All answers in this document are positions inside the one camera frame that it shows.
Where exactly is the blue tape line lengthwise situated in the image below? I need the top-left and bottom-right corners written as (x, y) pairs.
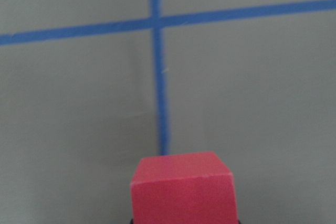
top-left (150, 0), bottom-right (170, 155)

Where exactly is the blue tape line crosswise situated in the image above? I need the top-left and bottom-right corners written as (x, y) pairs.
top-left (1, 0), bottom-right (335, 46)

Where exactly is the red cube block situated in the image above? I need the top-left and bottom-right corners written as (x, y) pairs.
top-left (130, 152), bottom-right (239, 223)

